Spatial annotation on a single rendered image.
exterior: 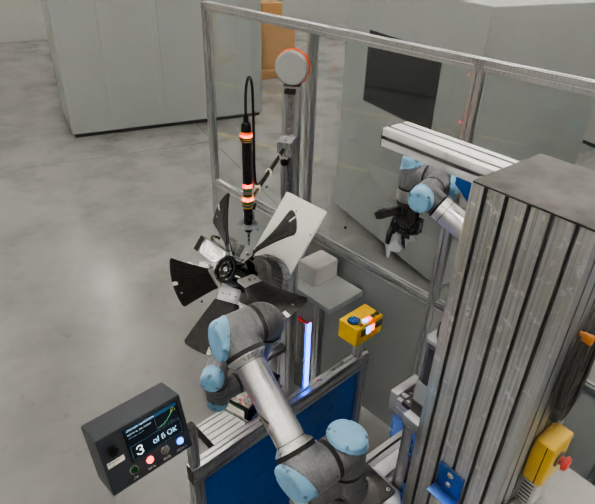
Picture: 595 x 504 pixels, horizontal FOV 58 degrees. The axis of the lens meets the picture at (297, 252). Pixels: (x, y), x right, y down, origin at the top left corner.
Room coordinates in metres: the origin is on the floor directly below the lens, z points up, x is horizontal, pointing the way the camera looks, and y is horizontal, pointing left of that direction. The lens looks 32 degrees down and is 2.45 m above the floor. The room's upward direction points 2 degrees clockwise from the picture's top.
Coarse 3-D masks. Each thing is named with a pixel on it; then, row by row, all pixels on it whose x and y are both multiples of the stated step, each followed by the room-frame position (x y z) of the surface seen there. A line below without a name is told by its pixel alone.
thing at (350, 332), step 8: (352, 312) 1.75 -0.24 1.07; (360, 312) 1.75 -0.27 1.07; (368, 312) 1.75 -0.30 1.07; (344, 320) 1.70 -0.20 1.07; (360, 320) 1.70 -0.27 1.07; (368, 320) 1.70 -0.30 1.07; (376, 320) 1.72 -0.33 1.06; (344, 328) 1.68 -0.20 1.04; (352, 328) 1.65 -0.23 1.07; (360, 328) 1.65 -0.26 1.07; (376, 328) 1.72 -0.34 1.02; (344, 336) 1.68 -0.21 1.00; (352, 336) 1.65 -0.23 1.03; (360, 336) 1.65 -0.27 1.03; (368, 336) 1.69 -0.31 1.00; (352, 344) 1.65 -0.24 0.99
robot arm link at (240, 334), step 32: (224, 320) 1.15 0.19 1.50; (256, 320) 1.17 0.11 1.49; (224, 352) 1.08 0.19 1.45; (256, 352) 1.09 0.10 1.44; (256, 384) 1.03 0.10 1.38; (288, 416) 0.98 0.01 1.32; (288, 448) 0.91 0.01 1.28; (320, 448) 0.93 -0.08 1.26; (288, 480) 0.85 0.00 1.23; (320, 480) 0.85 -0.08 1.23
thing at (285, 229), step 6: (282, 222) 1.95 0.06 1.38; (288, 222) 1.89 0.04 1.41; (294, 222) 1.86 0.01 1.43; (276, 228) 1.94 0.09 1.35; (282, 228) 1.87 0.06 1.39; (288, 228) 1.84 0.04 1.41; (294, 228) 1.82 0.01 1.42; (270, 234) 1.93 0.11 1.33; (276, 234) 1.85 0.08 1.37; (282, 234) 1.82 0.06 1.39; (288, 234) 1.80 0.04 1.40; (294, 234) 1.79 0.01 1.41; (264, 240) 1.89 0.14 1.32; (270, 240) 1.84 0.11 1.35; (276, 240) 1.81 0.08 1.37; (258, 246) 1.87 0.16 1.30; (264, 246) 1.82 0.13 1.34; (252, 252) 1.85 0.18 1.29
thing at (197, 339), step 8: (216, 304) 1.75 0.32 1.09; (224, 304) 1.76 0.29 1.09; (232, 304) 1.76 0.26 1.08; (208, 312) 1.73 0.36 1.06; (216, 312) 1.73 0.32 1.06; (224, 312) 1.73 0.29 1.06; (200, 320) 1.71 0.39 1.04; (208, 320) 1.71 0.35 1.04; (200, 328) 1.69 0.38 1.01; (192, 336) 1.67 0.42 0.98; (200, 336) 1.67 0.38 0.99; (192, 344) 1.65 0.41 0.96; (200, 344) 1.65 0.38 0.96; (208, 344) 1.65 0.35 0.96; (200, 352) 1.63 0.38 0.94
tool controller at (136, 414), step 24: (120, 408) 1.06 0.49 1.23; (144, 408) 1.05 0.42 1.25; (168, 408) 1.07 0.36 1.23; (96, 432) 0.97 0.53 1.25; (120, 432) 0.97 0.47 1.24; (144, 432) 1.01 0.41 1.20; (168, 432) 1.04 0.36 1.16; (96, 456) 0.94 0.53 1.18; (120, 456) 0.94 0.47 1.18; (144, 456) 0.98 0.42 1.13; (168, 456) 1.02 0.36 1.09; (120, 480) 0.92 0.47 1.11
